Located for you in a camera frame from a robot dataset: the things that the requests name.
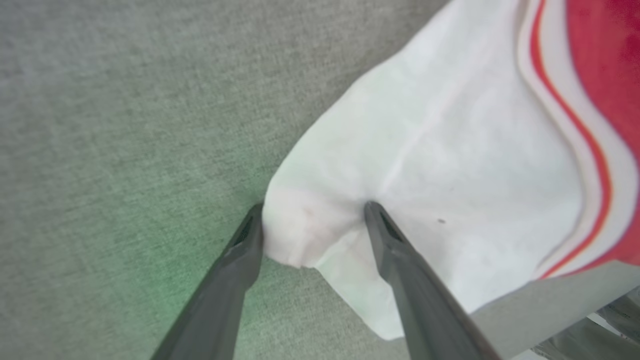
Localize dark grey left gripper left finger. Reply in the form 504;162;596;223
150;202;265;360

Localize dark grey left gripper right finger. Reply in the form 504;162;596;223
364;201;504;360

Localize red and white jersey shirt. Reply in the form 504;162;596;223
262;0;640;341

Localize grey fabric sofa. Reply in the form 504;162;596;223
0;0;640;360

